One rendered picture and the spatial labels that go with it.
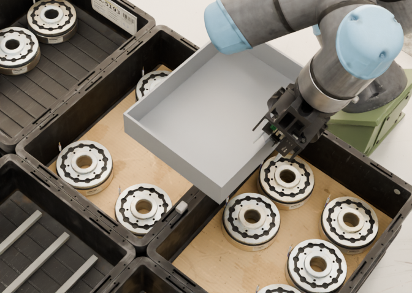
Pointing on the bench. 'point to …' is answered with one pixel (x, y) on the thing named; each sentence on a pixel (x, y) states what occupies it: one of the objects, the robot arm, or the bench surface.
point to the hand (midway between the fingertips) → (275, 137)
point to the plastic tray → (213, 115)
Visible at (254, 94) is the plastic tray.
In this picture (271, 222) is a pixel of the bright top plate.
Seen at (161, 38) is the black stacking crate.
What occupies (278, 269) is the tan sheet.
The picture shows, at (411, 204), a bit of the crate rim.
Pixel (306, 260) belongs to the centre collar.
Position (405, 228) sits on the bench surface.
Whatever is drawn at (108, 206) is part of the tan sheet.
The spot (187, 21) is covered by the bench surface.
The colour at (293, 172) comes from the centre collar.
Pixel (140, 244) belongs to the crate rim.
